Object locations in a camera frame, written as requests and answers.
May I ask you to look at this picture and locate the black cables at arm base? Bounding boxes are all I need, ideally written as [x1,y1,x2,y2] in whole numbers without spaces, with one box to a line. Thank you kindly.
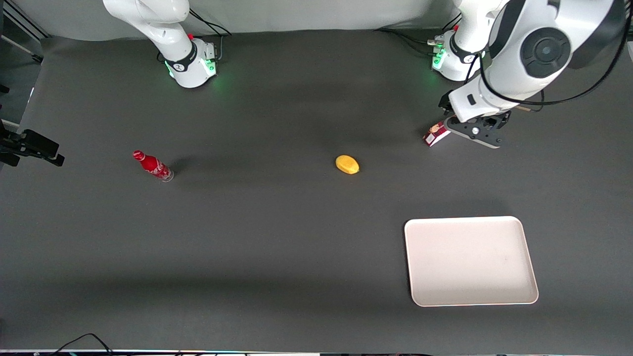
[189,9,232,61]
[374,14,463,62]

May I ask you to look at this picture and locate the black clamp device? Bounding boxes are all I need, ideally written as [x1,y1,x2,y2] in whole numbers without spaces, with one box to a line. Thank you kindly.
[0,121,65,167]

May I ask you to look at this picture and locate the white backdrop cloth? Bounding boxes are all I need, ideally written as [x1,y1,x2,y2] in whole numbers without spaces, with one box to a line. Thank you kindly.
[10,0,633,41]

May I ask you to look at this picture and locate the black cables at right arm base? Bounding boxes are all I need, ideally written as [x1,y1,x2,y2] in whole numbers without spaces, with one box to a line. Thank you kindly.
[189,9,232,61]

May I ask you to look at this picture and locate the red cookie box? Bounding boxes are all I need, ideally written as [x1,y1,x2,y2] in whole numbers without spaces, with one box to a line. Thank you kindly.
[423,122,452,148]

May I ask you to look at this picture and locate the dark grey table mat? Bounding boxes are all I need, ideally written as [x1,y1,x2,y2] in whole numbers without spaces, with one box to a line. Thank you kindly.
[0,17,633,354]

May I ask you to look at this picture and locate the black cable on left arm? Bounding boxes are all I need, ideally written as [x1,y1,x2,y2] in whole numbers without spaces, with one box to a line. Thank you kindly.
[477,0,633,113]

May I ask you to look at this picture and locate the white rectangular tray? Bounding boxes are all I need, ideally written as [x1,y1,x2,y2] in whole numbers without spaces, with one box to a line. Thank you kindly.
[404,216,540,308]

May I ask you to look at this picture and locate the black loose cable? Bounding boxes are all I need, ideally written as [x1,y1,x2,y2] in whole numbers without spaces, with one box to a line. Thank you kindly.
[52,333,115,356]

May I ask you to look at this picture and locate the black cables at left arm base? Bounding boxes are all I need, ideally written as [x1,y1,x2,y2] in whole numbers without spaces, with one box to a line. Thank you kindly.
[374,14,463,62]

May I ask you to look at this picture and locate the aluminium frame bar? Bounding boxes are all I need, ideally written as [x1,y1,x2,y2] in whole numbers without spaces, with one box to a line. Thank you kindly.
[0,0,50,65]

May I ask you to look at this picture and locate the red cola bottle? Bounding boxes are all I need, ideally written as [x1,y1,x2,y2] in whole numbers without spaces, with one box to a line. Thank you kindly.
[132,150,175,183]

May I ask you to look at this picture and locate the yellow lemon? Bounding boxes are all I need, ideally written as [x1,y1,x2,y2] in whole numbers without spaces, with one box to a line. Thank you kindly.
[335,155,360,175]

